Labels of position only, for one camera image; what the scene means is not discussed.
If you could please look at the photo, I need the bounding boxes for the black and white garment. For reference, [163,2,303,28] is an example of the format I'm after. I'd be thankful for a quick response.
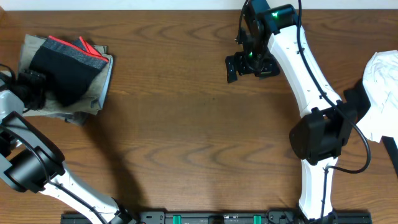
[343,50,397,170]

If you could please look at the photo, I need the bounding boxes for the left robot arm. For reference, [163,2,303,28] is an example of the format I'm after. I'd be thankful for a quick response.
[1,71,139,223]

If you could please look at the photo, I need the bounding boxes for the black leggings red waistband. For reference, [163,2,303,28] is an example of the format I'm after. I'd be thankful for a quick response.
[29,35,109,106]

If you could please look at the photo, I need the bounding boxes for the folded khaki trousers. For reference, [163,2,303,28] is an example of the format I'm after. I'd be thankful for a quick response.
[18,34,113,126]

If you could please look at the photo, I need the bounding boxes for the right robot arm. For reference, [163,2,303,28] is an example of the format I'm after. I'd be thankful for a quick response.
[225,1,356,223]

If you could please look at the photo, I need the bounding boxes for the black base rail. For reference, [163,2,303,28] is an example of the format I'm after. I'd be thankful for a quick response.
[60,210,373,224]

